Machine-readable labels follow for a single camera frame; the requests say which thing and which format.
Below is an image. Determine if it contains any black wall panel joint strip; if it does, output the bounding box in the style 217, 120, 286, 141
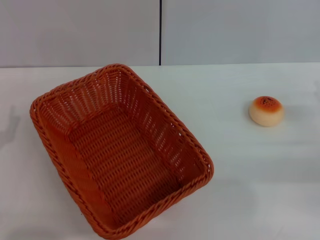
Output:
158, 0, 164, 67

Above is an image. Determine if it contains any round toasted bread bun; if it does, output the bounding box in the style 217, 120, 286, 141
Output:
248, 95, 285, 127

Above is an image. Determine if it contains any orange woven plastic basket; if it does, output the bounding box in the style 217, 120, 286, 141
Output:
29, 63, 215, 240

